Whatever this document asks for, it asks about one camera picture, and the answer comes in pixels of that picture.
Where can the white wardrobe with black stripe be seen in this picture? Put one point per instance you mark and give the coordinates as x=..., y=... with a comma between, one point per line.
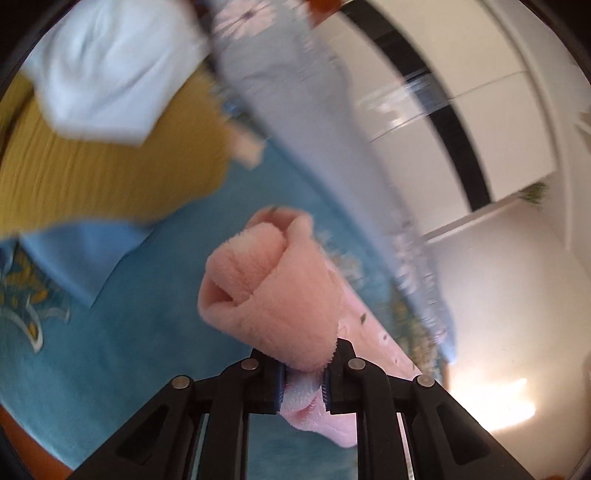
x=471, y=105

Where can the mustard yellow garment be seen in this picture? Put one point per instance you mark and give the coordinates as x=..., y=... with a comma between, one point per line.
x=47, y=180

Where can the orange wooden headboard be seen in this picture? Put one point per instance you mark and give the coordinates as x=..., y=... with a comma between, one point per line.
x=320, y=10

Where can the light blue daisy quilt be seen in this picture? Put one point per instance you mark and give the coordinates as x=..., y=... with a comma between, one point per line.
x=270, y=56

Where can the teal floral bed blanket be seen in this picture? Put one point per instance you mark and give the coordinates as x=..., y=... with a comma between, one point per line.
x=71, y=375

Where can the pink fleece floral garment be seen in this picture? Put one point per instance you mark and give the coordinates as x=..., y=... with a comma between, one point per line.
x=273, y=288

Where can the orange wooden bed frame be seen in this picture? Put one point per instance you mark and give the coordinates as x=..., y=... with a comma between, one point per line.
x=36, y=460

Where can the white folded garment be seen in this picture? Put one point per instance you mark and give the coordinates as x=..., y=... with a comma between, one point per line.
x=108, y=69

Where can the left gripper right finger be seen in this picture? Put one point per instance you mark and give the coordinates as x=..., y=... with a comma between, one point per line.
x=411, y=429

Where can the light blue folded garment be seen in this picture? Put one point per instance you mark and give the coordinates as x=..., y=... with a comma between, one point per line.
x=81, y=256

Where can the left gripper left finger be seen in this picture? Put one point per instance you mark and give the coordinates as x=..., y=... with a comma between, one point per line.
x=192, y=429

